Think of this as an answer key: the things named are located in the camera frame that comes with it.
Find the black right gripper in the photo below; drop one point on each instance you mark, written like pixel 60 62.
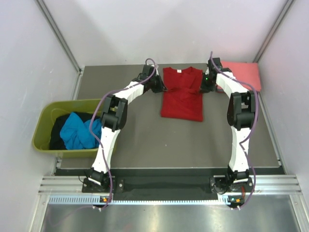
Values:
pixel 203 88

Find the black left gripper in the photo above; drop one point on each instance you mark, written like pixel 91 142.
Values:
pixel 160 87

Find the red t shirt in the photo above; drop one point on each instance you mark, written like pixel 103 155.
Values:
pixel 183 99

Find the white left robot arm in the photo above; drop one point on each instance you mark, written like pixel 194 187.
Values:
pixel 113 119

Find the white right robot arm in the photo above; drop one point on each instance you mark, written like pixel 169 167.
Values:
pixel 241 116

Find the folded pink t shirt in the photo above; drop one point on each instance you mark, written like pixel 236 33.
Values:
pixel 241 77

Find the cyan t shirt in bin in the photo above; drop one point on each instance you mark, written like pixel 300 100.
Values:
pixel 75 132

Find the green plastic bin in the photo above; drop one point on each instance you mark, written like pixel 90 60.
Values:
pixel 42 137

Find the black t shirt in bin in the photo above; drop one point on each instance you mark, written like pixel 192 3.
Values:
pixel 56 142

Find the left aluminium corner post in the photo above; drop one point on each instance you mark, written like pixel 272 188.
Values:
pixel 58 34

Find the aluminium corner post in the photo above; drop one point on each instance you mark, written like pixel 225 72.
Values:
pixel 273 30
pixel 58 34

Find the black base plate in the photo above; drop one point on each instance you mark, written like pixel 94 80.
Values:
pixel 128 184

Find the right aluminium corner post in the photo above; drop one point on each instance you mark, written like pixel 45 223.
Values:
pixel 273 30

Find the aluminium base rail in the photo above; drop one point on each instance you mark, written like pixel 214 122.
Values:
pixel 66 187

